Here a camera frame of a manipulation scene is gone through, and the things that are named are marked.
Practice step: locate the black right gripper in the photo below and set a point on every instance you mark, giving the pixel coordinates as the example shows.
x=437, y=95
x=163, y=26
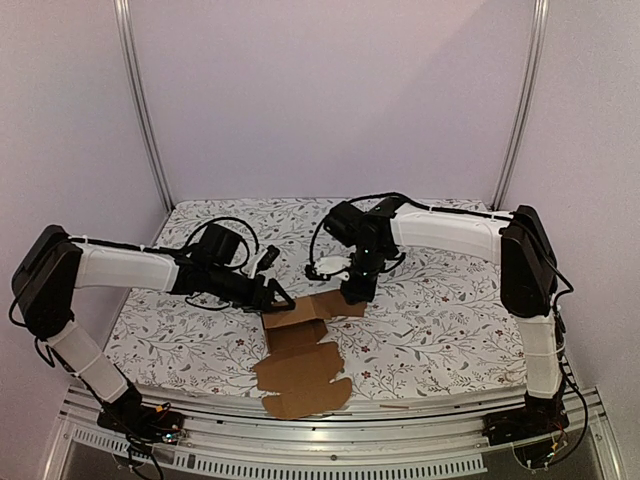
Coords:
x=357, y=289

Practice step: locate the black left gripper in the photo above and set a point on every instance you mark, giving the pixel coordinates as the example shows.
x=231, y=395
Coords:
x=254, y=304

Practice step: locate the brown cardboard box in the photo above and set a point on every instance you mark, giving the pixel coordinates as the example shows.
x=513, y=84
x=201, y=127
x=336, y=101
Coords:
x=300, y=374

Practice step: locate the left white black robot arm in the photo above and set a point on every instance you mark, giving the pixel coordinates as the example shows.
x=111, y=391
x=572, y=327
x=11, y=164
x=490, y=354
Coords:
x=58, y=265

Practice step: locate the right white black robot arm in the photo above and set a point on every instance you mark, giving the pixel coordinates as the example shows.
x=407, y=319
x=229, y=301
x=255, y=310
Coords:
x=529, y=279

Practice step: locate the floral patterned table mat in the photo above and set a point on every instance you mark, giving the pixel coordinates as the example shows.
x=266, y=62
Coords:
x=436, y=325

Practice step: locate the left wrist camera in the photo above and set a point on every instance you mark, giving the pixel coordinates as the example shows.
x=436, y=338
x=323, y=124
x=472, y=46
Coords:
x=266, y=258

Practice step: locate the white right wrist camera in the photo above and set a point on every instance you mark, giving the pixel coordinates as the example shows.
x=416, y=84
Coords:
x=327, y=268

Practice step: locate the aluminium front rail frame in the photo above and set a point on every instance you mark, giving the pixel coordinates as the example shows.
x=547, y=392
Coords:
x=436, y=438

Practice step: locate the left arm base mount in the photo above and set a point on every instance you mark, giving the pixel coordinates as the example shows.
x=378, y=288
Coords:
x=128, y=415

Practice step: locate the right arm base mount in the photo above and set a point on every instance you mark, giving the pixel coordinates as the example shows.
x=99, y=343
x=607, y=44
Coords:
x=538, y=416

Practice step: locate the left aluminium corner post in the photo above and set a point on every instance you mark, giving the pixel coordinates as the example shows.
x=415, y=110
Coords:
x=134, y=77

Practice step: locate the aluminium corner post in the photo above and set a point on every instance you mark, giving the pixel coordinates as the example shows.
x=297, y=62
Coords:
x=516, y=136
x=134, y=77

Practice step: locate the right aluminium corner post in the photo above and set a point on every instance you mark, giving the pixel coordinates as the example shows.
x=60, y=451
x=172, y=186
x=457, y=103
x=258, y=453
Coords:
x=516, y=136

